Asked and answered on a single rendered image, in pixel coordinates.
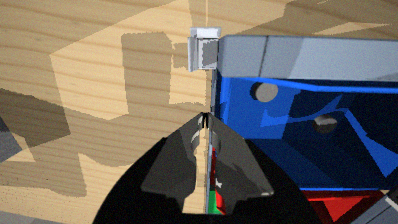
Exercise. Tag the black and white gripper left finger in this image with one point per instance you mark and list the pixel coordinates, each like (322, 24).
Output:
(168, 169)

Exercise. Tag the blue bin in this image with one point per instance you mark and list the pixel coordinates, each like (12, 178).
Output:
(360, 153)

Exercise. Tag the grey metal shelf rack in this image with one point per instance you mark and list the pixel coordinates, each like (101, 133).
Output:
(294, 57)

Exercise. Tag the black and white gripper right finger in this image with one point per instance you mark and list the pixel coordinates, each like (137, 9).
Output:
(245, 172)

